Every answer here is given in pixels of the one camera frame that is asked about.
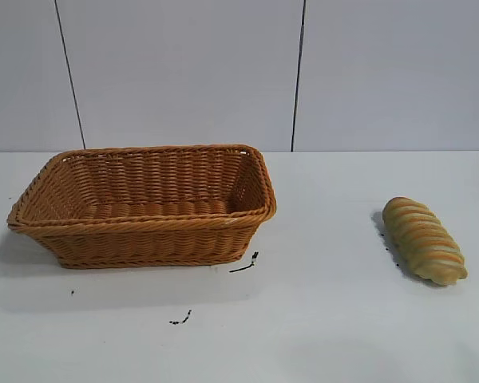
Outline long striped bread loaf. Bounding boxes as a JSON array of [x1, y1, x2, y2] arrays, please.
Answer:
[[382, 195, 469, 286]]

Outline brown woven wicker basket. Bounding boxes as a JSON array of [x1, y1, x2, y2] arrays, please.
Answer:
[[6, 143, 278, 270]]

